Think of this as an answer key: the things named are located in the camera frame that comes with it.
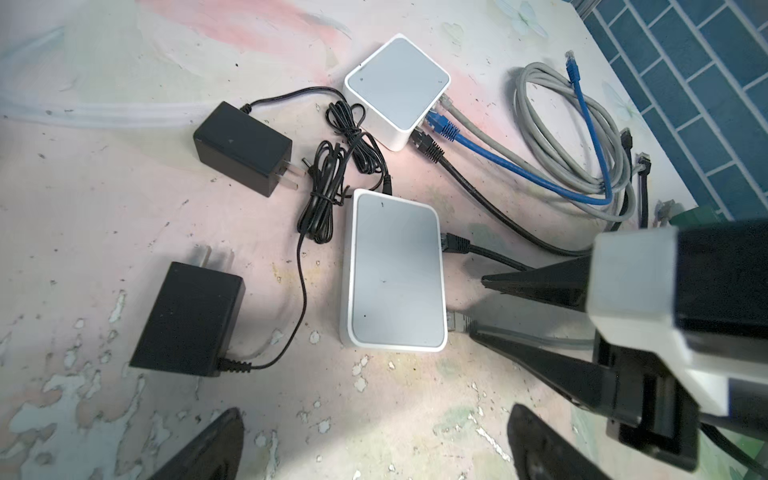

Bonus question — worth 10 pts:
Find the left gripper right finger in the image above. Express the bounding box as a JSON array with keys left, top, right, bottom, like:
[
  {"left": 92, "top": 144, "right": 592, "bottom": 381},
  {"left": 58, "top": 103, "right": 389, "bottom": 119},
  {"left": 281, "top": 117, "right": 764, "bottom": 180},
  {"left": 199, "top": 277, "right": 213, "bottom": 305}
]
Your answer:
[{"left": 507, "top": 404, "right": 609, "bottom": 480}]

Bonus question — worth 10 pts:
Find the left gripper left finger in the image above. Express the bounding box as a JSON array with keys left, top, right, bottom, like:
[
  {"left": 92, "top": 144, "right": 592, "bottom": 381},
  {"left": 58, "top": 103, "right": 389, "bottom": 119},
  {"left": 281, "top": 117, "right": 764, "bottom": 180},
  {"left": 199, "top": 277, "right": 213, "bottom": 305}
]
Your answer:
[{"left": 151, "top": 408, "right": 245, "bottom": 480}]

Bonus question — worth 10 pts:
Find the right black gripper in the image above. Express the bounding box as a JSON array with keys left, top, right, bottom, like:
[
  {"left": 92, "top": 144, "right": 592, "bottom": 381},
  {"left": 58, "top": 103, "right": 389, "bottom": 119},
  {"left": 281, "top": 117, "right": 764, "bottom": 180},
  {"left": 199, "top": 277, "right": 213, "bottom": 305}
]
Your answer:
[{"left": 467, "top": 256, "right": 700, "bottom": 471}]

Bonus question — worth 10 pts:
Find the black power adapter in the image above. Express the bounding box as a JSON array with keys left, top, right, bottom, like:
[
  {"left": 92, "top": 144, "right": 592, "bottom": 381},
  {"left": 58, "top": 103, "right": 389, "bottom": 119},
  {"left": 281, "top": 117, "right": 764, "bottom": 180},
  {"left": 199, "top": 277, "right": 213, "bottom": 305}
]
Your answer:
[
  {"left": 129, "top": 135, "right": 363, "bottom": 377},
  {"left": 193, "top": 85, "right": 394, "bottom": 199}
]

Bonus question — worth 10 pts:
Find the black ethernet cable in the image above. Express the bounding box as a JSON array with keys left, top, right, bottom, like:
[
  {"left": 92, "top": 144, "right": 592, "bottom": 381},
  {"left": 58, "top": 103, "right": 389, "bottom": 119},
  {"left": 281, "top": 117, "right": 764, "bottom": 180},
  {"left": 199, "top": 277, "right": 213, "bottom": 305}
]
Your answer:
[
  {"left": 409, "top": 128, "right": 636, "bottom": 258},
  {"left": 440, "top": 152, "right": 653, "bottom": 272}
]

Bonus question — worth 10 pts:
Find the blue ethernet cable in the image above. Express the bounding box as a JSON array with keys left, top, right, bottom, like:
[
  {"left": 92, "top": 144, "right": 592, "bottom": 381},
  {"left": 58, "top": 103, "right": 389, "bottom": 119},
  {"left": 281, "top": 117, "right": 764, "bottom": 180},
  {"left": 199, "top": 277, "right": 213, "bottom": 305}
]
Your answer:
[{"left": 424, "top": 50, "right": 614, "bottom": 207}]

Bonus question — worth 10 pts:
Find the coiled grey ethernet cable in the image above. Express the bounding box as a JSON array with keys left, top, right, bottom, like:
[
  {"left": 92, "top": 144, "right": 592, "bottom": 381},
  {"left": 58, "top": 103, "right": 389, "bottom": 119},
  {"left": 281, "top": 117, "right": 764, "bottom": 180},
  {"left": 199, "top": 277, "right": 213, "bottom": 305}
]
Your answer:
[{"left": 512, "top": 61, "right": 638, "bottom": 222}]

